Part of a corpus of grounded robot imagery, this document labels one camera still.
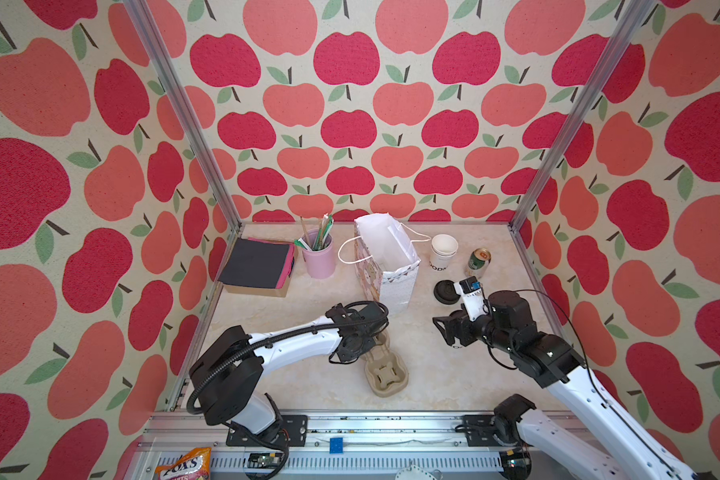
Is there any blue small block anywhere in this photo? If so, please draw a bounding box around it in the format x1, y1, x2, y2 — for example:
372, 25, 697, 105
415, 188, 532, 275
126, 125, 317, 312
329, 437, 344, 454

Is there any green drink can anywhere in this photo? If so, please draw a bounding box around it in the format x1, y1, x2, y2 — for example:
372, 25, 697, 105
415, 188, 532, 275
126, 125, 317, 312
465, 247, 492, 278

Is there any right aluminium frame post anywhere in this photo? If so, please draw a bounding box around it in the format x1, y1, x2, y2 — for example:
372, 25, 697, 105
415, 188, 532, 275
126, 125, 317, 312
509, 0, 658, 236

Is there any cardboard cup carrier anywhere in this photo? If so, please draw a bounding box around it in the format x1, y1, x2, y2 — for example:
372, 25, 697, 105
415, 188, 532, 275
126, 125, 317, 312
361, 331, 409, 398

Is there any black napkin stack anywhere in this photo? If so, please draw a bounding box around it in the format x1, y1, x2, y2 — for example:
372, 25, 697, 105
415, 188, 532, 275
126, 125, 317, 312
219, 238, 295, 290

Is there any green paper straw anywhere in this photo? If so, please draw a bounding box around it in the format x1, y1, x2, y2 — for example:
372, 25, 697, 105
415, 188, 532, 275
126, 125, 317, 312
315, 214, 334, 251

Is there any left aluminium frame post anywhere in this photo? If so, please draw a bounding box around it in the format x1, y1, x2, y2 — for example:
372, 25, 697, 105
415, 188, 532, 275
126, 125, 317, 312
124, 0, 243, 237

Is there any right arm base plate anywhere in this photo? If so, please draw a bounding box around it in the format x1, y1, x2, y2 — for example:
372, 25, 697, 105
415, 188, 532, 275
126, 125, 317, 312
454, 415, 530, 448

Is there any aluminium frame post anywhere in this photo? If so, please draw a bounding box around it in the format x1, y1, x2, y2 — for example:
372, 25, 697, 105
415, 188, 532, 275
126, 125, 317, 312
124, 0, 243, 237
509, 0, 658, 236

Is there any pink straw holder cup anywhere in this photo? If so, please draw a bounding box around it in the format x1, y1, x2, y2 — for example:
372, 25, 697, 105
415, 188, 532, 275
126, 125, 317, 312
301, 234, 336, 280

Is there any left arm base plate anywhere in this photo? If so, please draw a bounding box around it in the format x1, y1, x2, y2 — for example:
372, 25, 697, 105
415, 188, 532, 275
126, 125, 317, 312
226, 414, 309, 447

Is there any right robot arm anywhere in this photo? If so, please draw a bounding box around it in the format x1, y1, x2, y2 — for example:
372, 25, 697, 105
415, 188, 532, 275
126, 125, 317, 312
433, 278, 699, 479

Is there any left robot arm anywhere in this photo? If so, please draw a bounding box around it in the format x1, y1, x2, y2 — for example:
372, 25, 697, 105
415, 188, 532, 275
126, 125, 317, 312
186, 300, 389, 441

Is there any orange candy bag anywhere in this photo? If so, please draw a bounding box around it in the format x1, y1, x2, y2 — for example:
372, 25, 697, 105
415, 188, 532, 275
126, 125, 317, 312
155, 447, 212, 480

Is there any white paper gift bag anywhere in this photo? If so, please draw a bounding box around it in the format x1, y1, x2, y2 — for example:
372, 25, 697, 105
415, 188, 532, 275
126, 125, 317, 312
337, 213, 431, 314

